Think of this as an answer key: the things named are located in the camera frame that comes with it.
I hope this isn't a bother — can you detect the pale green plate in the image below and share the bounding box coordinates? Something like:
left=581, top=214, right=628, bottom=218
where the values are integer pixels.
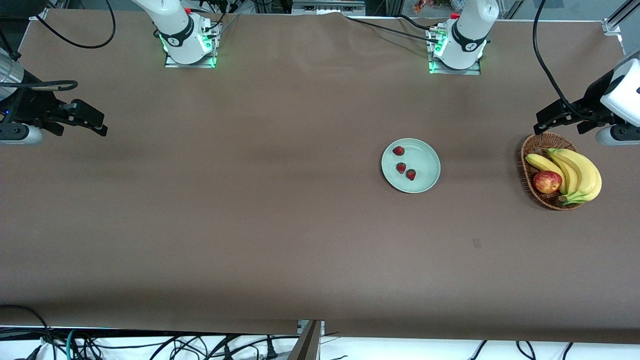
left=381, top=138, right=442, bottom=194

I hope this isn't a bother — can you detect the brown wicker basket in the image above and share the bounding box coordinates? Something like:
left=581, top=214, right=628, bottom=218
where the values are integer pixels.
left=520, top=132, right=588, bottom=211

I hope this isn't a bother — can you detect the yellow banana bunch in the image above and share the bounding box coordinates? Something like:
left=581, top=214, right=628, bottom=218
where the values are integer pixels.
left=525, top=148, right=603, bottom=206

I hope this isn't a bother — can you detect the red apple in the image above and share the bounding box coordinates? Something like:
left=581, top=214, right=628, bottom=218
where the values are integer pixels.
left=532, top=170, right=563, bottom=195

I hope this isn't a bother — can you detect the grey metal device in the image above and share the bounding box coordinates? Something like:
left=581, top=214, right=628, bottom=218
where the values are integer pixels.
left=291, top=0, right=367, bottom=16

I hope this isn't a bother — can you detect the brown table cloth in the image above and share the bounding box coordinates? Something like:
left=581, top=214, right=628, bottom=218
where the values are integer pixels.
left=0, top=9, right=640, bottom=346

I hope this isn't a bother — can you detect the brown wooden beam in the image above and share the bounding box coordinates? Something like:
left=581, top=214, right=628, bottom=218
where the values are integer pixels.
left=287, top=320, right=323, bottom=360

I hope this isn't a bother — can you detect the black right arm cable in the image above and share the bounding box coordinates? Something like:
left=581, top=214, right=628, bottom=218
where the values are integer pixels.
left=0, top=0, right=117, bottom=93

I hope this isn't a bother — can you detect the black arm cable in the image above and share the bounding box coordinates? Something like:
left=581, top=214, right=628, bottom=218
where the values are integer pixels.
left=532, top=0, right=581, bottom=118
left=0, top=0, right=117, bottom=93

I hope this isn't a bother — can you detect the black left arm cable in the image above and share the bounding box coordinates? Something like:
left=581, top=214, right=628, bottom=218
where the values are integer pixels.
left=532, top=0, right=581, bottom=118

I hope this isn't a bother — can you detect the aluminium frame profile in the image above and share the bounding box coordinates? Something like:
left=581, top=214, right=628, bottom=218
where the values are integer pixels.
left=602, top=0, right=640, bottom=37
left=29, top=0, right=52, bottom=21

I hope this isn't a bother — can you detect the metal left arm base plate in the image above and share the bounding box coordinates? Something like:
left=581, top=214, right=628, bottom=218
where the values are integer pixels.
left=428, top=60, right=482, bottom=76

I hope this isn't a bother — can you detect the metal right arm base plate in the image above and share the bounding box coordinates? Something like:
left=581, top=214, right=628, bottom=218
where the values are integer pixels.
left=165, top=54, right=217, bottom=69

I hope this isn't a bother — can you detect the black cable on cloth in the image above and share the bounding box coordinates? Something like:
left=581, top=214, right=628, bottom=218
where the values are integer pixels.
left=345, top=15, right=440, bottom=41

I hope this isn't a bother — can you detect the teal floor cable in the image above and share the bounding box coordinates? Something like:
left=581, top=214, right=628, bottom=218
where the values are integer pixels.
left=65, top=328, right=81, bottom=360

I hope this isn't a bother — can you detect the small metal bracket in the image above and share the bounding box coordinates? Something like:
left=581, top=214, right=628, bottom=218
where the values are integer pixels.
left=297, top=320, right=326, bottom=337

